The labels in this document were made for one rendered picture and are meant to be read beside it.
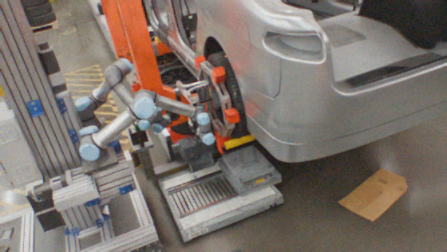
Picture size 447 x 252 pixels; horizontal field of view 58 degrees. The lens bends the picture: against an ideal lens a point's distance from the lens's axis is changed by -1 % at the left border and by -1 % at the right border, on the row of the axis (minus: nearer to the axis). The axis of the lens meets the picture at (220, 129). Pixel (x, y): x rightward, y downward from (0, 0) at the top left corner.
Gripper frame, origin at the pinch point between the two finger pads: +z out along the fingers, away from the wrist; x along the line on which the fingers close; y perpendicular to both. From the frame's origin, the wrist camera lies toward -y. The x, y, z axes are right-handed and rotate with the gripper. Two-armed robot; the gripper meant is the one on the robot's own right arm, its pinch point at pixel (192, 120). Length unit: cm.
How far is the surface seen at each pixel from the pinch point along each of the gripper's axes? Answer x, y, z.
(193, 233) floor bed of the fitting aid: 23, -77, -23
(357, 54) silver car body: -133, 14, -8
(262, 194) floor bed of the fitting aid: -39, -75, -12
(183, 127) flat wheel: -8, -47, 80
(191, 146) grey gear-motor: -3, -44, 39
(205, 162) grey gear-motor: -15, -74, 55
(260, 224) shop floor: -26, -83, -34
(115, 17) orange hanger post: 8, 28, 253
